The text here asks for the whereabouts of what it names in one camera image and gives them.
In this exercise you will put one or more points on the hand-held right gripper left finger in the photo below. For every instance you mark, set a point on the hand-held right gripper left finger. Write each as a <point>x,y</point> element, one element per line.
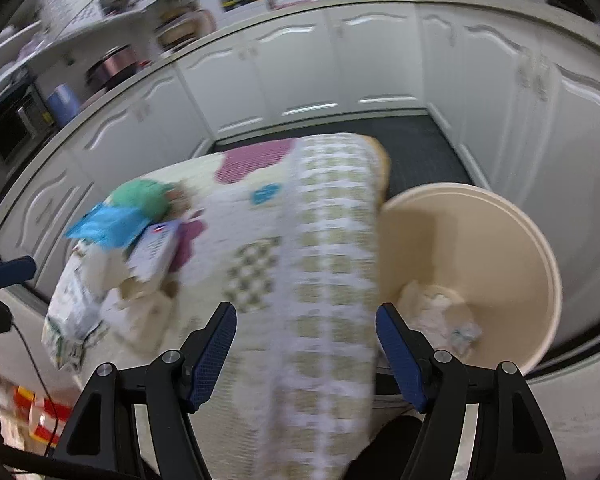
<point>214,355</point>

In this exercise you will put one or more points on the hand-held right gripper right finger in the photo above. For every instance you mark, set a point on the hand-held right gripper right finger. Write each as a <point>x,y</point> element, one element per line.
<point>400,360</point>

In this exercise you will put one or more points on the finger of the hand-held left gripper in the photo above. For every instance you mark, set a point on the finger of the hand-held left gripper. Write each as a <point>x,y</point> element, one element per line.
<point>11,270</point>

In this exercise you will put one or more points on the white paper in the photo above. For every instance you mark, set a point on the white paper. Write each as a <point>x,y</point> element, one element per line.
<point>432,310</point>

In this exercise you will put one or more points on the white printed packet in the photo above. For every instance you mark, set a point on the white printed packet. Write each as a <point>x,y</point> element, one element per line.
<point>72,305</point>

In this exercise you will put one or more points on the blue plastic packet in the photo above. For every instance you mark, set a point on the blue plastic packet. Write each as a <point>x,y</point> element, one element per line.
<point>107,225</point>

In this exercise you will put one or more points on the white cardboard box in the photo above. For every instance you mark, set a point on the white cardboard box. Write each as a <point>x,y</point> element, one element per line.
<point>155,250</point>

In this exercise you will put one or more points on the beige plastic bin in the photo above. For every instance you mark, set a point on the beige plastic bin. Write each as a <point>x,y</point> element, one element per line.
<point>475,235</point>

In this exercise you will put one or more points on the green cloth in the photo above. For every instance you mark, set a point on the green cloth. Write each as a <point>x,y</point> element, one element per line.
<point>140,197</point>

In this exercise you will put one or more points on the person's dark trouser leg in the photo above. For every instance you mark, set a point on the person's dark trouser leg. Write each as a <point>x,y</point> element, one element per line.
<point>385,447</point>

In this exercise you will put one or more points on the red yellow packaging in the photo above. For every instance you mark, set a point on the red yellow packaging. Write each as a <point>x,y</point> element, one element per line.
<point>32,405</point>

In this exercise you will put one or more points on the black microwave oven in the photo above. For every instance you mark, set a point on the black microwave oven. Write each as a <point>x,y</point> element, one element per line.
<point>10,125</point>

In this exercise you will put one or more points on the blue container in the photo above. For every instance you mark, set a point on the blue container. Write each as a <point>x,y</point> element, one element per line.
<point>62,105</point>

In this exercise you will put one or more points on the wooden table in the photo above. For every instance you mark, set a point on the wooden table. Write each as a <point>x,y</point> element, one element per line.
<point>383,165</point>

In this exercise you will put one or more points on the black floor mat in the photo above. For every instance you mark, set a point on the black floor mat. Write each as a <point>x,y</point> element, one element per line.
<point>410,150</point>

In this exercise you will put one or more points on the silver cooking pot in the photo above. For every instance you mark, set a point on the silver cooking pot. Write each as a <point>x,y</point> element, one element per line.
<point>112,67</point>

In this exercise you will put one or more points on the stack of bowls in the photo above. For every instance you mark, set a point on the stack of bowls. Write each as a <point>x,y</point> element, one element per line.
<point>182,22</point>

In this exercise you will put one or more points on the white kitchen cabinets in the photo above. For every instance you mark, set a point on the white kitchen cabinets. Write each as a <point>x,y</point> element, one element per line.
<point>300,60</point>

